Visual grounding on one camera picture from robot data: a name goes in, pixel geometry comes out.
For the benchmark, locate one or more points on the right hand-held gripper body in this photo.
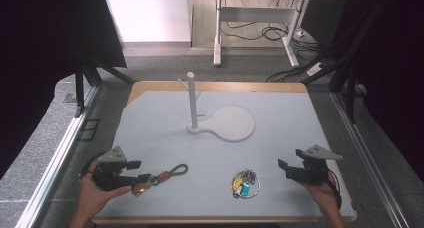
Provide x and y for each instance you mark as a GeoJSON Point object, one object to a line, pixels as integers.
{"type": "Point", "coordinates": [313, 171]}

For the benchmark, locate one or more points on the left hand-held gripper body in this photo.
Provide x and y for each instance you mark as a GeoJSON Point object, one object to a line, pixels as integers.
{"type": "Point", "coordinates": [110, 176]}

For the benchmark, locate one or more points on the white key stand with pegs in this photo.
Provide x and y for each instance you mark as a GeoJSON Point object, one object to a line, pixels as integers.
{"type": "Point", "coordinates": [233, 123]}

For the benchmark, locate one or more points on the person's right hand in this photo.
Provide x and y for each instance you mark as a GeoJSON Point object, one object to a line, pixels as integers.
{"type": "Point", "coordinates": [325, 193]}

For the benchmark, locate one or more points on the person's left hand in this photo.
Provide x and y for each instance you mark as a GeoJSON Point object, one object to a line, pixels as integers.
{"type": "Point", "coordinates": [91, 196]}

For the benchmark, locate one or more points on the black metal stand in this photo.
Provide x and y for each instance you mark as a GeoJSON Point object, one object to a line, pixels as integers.
{"type": "Point", "coordinates": [350, 98]}
{"type": "Point", "coordinates": [79, 94]}

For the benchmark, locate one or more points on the white power strip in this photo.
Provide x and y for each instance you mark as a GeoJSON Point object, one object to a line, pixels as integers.
{"type": "Point", "coordinates": [315, 69]}

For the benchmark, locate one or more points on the black curtain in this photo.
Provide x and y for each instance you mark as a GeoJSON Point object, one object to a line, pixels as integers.
{"type": "Point", "coordinates": [393, 71]}
{"type": "Point", "coordinates": [40, 54]}

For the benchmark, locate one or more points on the aluminium frame rail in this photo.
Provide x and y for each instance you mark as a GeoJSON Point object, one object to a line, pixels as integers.
{"type": "Point", "coordinates": [56, 161]}
{"type": "Point", "coordinates": [370, 164]}

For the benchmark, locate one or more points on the white metal desk frame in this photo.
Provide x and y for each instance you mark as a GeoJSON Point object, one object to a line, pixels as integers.
{"type": "Point", "coordinates": [253, 14]}

